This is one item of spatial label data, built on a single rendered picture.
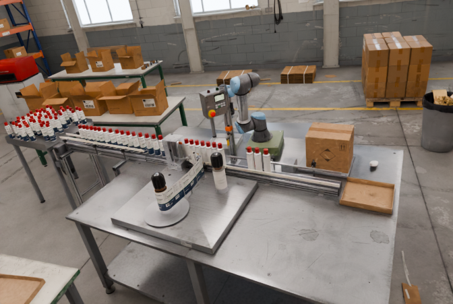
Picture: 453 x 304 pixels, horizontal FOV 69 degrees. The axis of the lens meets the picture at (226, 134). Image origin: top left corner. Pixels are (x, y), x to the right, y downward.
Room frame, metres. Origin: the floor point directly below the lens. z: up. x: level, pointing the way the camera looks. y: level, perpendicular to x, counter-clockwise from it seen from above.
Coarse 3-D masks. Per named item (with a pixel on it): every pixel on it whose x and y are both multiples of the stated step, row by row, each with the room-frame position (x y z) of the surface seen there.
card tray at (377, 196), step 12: (348, 180) 1.86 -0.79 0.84; (360, 180) 1.82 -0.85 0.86; (348, 192) 1.74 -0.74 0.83; (360, 192) 1.72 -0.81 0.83; (372, 192) 1.71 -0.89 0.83; (384, 192) 1.69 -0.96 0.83; (348, 204) 1.62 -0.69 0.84; (360, 204) 1.58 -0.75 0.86; (372, 204) 1.59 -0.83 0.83; (384, 204) 1.58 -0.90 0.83
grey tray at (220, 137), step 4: (216, 136) 2.82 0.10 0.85; (220, 136) 2.80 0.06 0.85; (224, 136) 2.79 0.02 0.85; (236, 136) 2.75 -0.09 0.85; (240, 136) 2.73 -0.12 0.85; (212, 140) 2.74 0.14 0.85; (216, 140) 2.76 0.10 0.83; (220, 140) 2.75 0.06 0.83; (224, 140) 2.74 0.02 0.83; (236, 140) 2.70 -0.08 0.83; (240, 140) 2.65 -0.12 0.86; (216, 144) 2.61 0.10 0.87; (224, 144) 2.58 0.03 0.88; (236, 144) 2.54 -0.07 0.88; (224, 148) 2.58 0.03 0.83; (228, 148) 2.57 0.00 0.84; (236, 148) 2.54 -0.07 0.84
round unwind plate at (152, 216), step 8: (184, 200) 1.85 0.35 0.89; (152, 208) 1.81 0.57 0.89; (176, 208) 1.77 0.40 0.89; (184, 208) 1.76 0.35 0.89; (144, 216) 1.74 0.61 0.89; (152, 216) 1.73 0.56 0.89; (160, 216) 1.71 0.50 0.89; (168, 216) 1.70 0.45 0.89; (176, 216) 1.69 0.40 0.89; (184, 216) 1.68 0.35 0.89; (152, 224) 1.65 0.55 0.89; (160, 224) 1.64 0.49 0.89; (168, 224) 1.63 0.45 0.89
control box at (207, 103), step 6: (210, 90) 2.33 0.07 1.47; (222, 90) 2.31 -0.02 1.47; (204, 96) 2.25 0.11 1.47; (210, 96) 2.26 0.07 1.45; (204, 102) 2.26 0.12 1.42; (210, 102) 2.26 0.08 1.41; (216, 102) 2.28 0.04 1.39; (204, 108) 2.28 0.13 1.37; (210, 108) 2.26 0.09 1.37; (222, 108) 2.30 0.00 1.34; (204, 114) 2.30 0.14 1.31; (216, 114) 2.27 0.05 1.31; (222, 114) 2.30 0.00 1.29
